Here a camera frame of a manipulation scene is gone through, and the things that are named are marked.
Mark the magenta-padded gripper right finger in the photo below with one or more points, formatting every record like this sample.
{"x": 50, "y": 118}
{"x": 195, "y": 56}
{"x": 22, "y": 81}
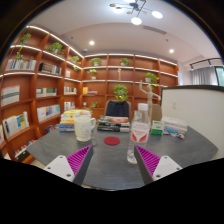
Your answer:
{"x": 160, "y": 166}

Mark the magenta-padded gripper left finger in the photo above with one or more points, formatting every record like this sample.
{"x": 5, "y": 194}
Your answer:
{"x": 63, "y": 166}

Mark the clear plastic water bottle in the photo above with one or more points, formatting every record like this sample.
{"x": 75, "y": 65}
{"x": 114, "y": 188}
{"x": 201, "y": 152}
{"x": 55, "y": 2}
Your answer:
{"x": 140, "y": 133}

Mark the green and white box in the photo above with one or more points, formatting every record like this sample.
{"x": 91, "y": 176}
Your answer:
{"x": 157, "y": 128}

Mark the cream ceramic mug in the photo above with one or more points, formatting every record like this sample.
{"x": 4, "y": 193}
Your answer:
{"x": 83, "y": 130}

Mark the white book stack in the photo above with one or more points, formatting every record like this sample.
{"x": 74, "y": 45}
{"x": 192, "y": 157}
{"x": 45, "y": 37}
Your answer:
{"x": 175, "y": 125}

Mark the colourful book stack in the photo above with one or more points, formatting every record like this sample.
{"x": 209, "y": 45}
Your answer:
{"x": 70, "y": 121}

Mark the tan chair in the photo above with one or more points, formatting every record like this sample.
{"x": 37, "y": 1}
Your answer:
{"x": 157, "y": 113}

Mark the flat round red coaster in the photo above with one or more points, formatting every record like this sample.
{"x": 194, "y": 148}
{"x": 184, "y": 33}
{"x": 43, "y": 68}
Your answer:
{"x": 112, "y": 141}

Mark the dark book stack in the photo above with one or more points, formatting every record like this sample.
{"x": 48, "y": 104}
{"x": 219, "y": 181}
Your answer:
{"x": 113, "y": 124}

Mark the wooden artist mannequin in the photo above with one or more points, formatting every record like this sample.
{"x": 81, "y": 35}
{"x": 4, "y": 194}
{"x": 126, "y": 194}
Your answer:
{"x": 150, "y": 96}

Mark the dark office chair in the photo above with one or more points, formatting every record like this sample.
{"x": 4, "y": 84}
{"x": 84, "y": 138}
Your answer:
{"x": 117, "y": 108}

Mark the wooden shelf unit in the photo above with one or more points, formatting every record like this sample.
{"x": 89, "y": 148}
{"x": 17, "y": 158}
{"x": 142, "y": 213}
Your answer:
{"x": 33, "y": 86}

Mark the grey window curtain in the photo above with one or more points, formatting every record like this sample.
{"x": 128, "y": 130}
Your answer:
{"x": 203, "y": 76}

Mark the round-bulb ceiling chandelier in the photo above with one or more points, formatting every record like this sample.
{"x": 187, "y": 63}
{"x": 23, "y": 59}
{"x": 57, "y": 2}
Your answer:
{"x": 136, "y": 20}

